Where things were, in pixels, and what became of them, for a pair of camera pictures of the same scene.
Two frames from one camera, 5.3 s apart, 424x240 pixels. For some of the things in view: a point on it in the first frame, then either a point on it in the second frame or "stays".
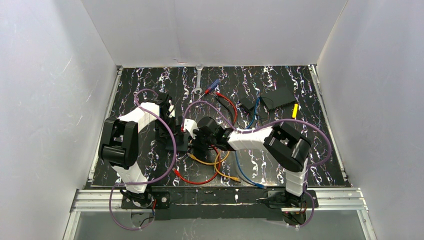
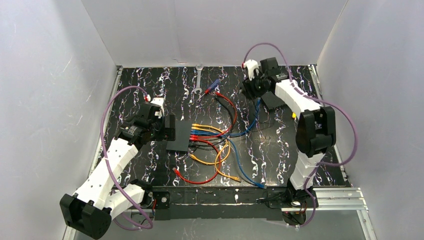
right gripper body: x=195 y=143 to x=251 y=88
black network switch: x=181 y=142 stays
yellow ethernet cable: x=194 y=157 stays
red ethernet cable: x=195 y=182 stays
